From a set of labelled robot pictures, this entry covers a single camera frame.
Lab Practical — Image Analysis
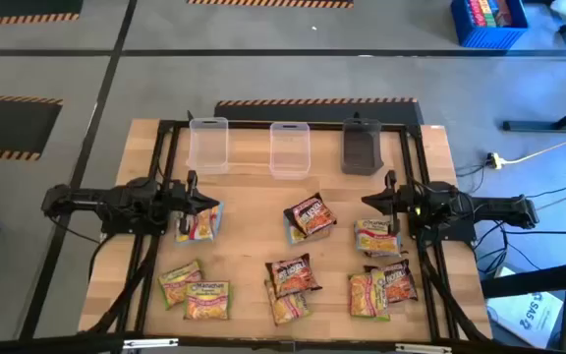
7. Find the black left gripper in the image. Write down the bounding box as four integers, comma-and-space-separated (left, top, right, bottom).
167, 170, 221, 236

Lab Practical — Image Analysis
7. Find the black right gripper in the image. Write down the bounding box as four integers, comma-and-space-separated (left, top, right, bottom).
361, 170, 415, 236

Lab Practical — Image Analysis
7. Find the blue Maruchan ramen packet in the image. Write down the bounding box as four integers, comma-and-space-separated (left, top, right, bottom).
353, 218, 403, 257
184, 201, 225, 242
283, 223, 331, 246
173, 205, 220, 245

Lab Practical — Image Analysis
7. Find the green lime chili ramen packet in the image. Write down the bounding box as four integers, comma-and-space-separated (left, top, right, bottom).
157, 259, 204, 311
347, 268, 392, 323
263, 279, 312, 326
183, 279, 233, 322

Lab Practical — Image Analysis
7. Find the clear plastic bin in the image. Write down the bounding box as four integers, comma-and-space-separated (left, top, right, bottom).
186, 116, 230, 176
268, 121, 311, 180

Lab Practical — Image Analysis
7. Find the dark grey plastic bin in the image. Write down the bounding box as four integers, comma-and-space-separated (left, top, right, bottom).
340, 117, 385, 177

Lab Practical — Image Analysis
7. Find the black hazard-striped floor mat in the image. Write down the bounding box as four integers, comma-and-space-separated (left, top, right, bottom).
0, 93, 64, 161
187, 0, 355, 10
0, 0, 84, 28
213, 96, 425, 125

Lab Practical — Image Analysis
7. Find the black desk beam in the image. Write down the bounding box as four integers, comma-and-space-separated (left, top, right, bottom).
479, 259, 566, 300

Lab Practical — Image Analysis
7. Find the blue plastic crate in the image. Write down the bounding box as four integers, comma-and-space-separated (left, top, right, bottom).
450, 0, 530, 49

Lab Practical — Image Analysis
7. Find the red box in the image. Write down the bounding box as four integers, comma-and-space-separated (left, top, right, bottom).
468, 0, 485, 27

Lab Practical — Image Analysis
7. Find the maroon box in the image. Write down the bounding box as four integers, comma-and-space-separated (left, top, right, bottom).
496, 0, 514, 27

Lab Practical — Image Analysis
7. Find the black aluminium table frame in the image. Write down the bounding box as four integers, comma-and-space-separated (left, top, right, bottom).
85, 119, 490, 354

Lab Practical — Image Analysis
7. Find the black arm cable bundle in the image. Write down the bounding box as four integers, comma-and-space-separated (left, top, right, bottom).
418, 235, 490, 343
85, 233, 161, 338

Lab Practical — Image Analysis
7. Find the silver metal bracket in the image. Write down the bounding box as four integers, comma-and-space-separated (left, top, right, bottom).
394, 342, 454, 354
123, 337, 179, 350

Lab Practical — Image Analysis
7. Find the black desk leg frame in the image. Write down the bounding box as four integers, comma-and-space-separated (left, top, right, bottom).
502, 95, 566, 133

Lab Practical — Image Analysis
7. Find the yellow extension cable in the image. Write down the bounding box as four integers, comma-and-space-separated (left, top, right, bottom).
501, 128, 566, 166

